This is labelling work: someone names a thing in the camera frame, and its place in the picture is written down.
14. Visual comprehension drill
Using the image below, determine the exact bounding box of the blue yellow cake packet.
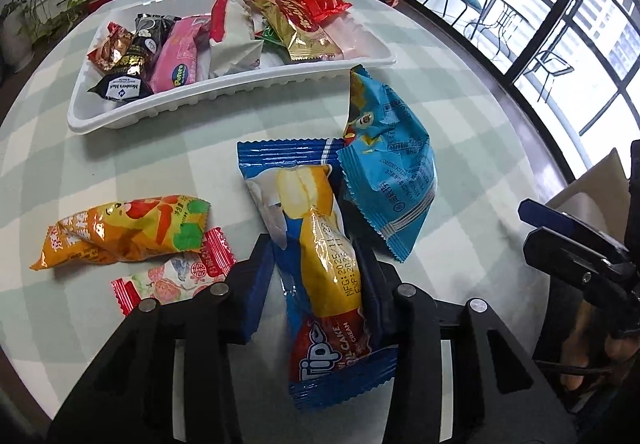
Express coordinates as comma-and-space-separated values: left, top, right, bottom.
238, 138, 397, 412

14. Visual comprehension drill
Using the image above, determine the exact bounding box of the green seed snack packet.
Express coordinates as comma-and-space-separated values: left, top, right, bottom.
255, 22, 292, 63

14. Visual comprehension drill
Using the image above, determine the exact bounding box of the light blue snack bag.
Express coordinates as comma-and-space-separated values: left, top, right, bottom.
337, 66, 437, 262

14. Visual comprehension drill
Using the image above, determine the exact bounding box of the white plastic tray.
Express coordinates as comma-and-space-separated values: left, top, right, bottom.
67, 0, 396, 135

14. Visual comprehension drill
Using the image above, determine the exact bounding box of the dark red small packet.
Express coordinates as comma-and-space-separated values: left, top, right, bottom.
87, 22, 134, 73

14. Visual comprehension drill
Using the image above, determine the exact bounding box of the black snack packet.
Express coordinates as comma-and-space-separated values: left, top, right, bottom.
89, 12, 181, 104

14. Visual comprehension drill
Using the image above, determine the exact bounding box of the pale pink long snack packet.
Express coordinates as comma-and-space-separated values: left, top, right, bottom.
321, 12, 390, 60

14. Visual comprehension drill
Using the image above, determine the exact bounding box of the person's right hand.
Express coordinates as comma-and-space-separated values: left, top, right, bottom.
561, 300, 639, 386

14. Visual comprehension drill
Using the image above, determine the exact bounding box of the red white candy packet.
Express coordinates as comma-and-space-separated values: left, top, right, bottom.
111, 227, 236, 316

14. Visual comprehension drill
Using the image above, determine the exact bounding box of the plant in white pot left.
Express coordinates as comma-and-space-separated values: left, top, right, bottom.
1, 0, 35, 73

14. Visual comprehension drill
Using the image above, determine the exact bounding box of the gold red bread packet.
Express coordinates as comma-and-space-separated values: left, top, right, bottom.
250, 0, 343, 61

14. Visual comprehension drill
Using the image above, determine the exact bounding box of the orange snack packet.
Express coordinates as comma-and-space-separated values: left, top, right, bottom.
30, 195, 210, 271

